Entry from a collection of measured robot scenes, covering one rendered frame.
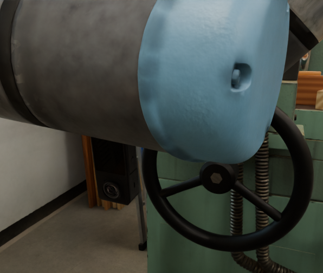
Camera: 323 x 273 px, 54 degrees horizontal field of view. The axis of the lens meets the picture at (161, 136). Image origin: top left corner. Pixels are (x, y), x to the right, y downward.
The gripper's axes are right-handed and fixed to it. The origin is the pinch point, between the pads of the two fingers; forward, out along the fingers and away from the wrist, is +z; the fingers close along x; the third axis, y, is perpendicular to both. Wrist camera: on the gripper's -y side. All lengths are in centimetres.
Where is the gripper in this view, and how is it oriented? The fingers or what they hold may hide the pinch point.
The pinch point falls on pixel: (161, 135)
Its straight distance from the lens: 49.9
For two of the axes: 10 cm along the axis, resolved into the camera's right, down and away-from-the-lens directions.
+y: 1.2, -9.9, 0.8
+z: 3.5, 1.2, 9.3
